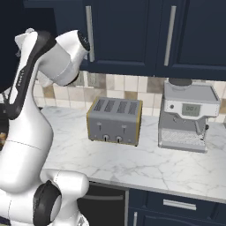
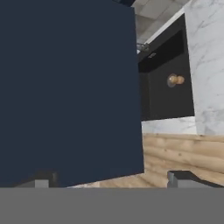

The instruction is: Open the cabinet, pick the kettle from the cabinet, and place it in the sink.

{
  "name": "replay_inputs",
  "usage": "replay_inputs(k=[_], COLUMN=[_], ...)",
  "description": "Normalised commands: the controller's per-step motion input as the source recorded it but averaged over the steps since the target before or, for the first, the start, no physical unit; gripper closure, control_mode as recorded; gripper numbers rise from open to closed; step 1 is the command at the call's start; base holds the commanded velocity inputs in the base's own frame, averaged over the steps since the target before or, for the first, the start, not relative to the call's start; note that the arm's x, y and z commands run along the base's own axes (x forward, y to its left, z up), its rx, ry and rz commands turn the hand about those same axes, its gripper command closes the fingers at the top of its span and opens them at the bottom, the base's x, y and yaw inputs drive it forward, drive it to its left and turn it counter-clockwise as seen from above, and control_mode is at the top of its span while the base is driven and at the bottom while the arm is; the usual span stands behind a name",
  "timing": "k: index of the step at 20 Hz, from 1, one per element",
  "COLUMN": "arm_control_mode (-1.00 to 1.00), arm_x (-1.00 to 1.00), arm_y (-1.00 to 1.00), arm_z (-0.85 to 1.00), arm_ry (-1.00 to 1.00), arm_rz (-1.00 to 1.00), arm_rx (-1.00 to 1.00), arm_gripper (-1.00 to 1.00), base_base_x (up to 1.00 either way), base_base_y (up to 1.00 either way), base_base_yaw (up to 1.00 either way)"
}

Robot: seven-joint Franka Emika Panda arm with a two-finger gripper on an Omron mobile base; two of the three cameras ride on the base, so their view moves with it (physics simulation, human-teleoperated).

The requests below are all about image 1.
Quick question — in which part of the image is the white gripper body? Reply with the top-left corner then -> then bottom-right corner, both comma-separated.
36,71 -> 54,88

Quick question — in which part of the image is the dark blue base cabinet door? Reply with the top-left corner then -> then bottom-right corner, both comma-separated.
128,208 -> 226,226

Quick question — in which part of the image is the grey toaster with yellow sides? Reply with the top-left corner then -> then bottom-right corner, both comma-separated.
86,96 -> 144,147

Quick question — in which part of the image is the black dishwasher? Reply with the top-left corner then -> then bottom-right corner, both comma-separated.
77,182 -> 130,226

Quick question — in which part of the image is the silver coffee machine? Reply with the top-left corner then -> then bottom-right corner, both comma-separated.
157,78 -> 222,154

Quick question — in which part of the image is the dark blue drawer front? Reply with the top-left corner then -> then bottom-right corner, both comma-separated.
128,188 -> 226,222

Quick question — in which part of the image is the grey wall outlet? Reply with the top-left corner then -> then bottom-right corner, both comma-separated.
87,72 -> 100,88
74,72 -> 86,87

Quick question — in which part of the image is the silver cabinet door handle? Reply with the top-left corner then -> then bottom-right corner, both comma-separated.
85,5 -> 95,63
163,5 -> 177,67

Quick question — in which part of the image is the silver base cabinet handle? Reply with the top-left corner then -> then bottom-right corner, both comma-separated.
132,211 -> 139,226

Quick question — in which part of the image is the silver drawer handle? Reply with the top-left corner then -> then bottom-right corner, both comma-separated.
162,199 -> 198,212

